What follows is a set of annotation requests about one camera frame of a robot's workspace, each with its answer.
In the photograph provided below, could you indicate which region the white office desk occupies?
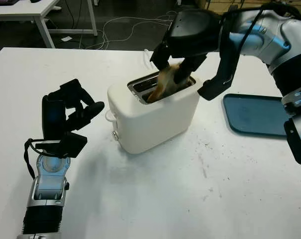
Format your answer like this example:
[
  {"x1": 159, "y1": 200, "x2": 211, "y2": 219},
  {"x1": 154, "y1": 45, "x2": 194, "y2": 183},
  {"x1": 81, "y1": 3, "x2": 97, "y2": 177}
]
[{"x1": 0, "y1": 0, "x2": 98, "y2": 49}]

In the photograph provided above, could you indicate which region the white two-slot toaster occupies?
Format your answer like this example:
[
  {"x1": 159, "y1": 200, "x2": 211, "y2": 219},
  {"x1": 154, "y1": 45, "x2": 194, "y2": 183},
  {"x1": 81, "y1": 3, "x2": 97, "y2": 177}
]
[{"x1": 107, "y1": 70, "x2": 201, "y2": 155}]

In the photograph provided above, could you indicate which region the white toaster power cord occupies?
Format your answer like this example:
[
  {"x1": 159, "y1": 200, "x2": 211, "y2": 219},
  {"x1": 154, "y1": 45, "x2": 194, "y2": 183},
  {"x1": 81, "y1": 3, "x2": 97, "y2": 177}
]
[{"x1": 142, "y1": 48, "x2": 153, "y2": 69}]

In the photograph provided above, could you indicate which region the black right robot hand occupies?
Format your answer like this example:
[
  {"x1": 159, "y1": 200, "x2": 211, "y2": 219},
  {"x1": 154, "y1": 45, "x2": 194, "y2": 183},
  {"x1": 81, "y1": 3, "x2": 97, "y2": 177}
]
[{"x1": 149, "y1": 8, "x2": 224, "y2": 86}]

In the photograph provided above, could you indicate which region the slice of bread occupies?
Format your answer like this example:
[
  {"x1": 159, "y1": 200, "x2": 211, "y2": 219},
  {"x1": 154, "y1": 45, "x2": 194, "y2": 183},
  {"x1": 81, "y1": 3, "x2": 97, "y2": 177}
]
[{"x1": 146, "y1": 63, "x2": 191, "y2": 103}]

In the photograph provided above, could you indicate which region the wooden crate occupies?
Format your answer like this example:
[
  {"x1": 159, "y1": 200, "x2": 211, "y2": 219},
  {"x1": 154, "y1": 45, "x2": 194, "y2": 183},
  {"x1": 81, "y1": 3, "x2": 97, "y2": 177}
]
[{"x1": 195, "y1": 0, "x2": 268, "y2": 11}]

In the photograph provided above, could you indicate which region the white floor cable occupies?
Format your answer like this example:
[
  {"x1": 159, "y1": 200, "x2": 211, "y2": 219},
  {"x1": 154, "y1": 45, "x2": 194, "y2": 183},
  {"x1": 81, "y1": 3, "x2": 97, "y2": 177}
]
[{"x1": 100, "y1": 11, "x2": 176, "y2": 50}]

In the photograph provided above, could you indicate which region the blue plastic tray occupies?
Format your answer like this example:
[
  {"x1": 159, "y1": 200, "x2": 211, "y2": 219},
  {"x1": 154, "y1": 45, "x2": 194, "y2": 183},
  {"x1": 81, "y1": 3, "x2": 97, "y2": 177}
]
[{"x1": 222, "y1": 93, "x2": 294, "y2": 136}]

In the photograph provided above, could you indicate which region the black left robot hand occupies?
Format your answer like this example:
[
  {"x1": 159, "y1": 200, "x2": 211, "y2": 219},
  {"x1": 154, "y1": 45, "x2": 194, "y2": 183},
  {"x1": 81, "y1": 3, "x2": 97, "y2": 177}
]
[{"x1": 40, "y1": 79, "x2": 105, "y2": 140}]

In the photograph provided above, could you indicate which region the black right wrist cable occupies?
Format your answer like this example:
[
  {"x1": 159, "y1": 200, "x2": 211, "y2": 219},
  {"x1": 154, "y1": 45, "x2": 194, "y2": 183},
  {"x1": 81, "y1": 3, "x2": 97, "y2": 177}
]
[{"x1": 228, "y1": 1, "x2": 301, "y2": 48}]

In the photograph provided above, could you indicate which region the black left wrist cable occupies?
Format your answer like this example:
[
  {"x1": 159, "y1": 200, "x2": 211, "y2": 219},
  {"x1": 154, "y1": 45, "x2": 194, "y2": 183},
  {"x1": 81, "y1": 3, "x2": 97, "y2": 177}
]
[{"x1": 24, "y1": 138, "x2": 45, "y2": 177}]

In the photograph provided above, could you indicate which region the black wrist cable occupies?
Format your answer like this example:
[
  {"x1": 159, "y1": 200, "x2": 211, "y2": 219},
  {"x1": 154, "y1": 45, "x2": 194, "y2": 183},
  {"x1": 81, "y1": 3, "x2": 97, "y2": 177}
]
[
  {"x1": 228, "y1": 1, "x2": 301, "y2": 48},
  {"x1": 24, "y1": 138, "x2": 45, "y2": 177}
]

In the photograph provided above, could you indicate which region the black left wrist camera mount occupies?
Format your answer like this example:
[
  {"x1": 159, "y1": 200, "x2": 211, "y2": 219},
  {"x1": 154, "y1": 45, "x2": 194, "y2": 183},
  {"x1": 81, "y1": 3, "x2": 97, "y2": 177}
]
[{"x1": 35, "y1": 131, "x2": 88, "y2": 159}]

